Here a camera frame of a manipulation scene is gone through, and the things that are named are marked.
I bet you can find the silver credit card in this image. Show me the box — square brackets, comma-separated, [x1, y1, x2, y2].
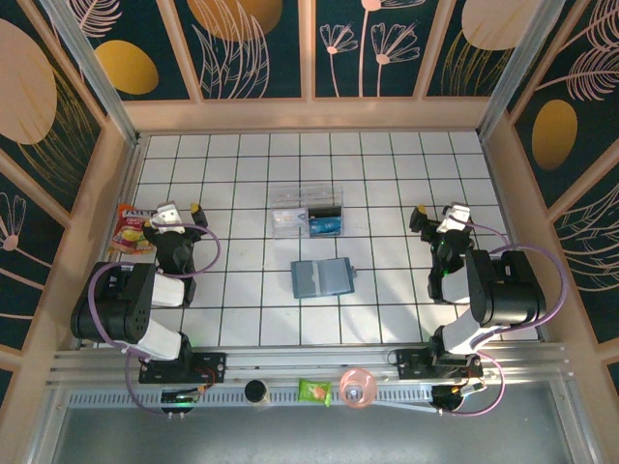
[272, 209, 310, 227]

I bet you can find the blue credit card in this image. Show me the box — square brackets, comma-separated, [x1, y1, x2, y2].
[309, 217, 342, 238]

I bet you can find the clear acrylic card box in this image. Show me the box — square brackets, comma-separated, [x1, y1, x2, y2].
[268, 185, 346, 241]

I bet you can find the orange fruit candy bag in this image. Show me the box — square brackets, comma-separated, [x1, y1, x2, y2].
[106, 202, 163, 256]

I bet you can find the black electronics board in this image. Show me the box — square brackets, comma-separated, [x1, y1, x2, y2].
[431, 379, 487, 417]
[161, 386, 208, 418]

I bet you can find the black round knob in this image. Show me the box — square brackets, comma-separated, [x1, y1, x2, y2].
[243, 379, 270, 406]

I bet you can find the pink plastic cup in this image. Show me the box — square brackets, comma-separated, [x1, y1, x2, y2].
[339, 366, 379, 413]

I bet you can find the green snack packet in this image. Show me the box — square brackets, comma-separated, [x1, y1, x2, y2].
[296, 377, 333, 408]

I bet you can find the aluminium table edge rail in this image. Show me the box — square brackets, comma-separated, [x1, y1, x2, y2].
[477, 133, 550, 342]
[76, 133, 146, 350]

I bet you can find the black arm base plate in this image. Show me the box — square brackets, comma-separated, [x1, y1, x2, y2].
[395, 346, 485, 383]
[138, 351, 228, 386]

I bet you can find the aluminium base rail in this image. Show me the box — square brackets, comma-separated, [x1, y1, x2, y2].
[47, 341, 575, 388]

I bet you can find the aluminium frame post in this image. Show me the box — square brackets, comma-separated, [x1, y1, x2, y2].
[476, 0, 568, 141]
[37, 0, 142, 146]

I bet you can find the slotted metal cable tray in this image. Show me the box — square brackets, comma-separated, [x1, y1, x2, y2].
[67, 389, 436, 413]

